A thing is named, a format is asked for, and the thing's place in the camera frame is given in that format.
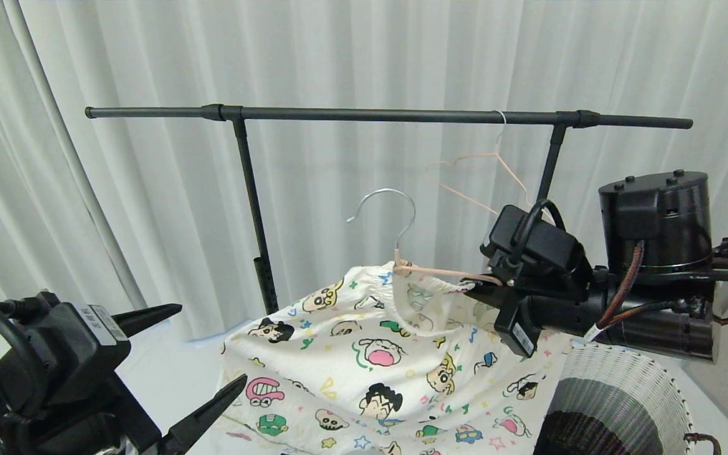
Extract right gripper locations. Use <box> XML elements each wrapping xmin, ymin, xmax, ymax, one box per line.
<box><xmin>494</xmin><ymin>288</ymin><xmax>602</xmax><ymax>358</ymax></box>

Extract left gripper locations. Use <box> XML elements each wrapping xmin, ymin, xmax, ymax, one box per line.
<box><xmin>0</xmin><ymin>303</ymin><xmax>249</xmax><ymax>455</ymax></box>

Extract pink clothes hanger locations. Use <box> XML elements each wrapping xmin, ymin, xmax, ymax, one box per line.
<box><xmin>426</xmin><ymin>112</ymin><xmax>532</xmax><ymax>215</ymax></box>
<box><xmin>346</xmin><ymin>188</ymin><xmax>505</xmax><ymax>285</ymax></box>

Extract cream printed garment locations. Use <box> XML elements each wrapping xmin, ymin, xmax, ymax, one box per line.
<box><xmin>215</xmin><ymin>262</ymin><xmax>573</xmax><ymax>455</ymax></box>

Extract white laundry basket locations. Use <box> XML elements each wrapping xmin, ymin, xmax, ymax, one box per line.
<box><xmin>531</xmin><ymin>344</ymin><xmax>722</xmax><ymax>455</ymax></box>

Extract black clothes rack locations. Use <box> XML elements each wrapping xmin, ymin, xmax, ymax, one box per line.
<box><xmin>85</xmin><ymin>104</ymin><xmax>693</xmax><ymax>317</ymax></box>

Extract white curtain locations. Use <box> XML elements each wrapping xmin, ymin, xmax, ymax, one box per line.
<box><xmin>0</xmin><ymin>0</ymin><xmax>728</xmax><ymax>345</ymax></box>

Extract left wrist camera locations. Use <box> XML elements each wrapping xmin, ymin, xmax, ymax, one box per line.
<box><xmin>0</xmin><ymin>289</ymin><xmax>132</xmax><ymax>418</ymax></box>

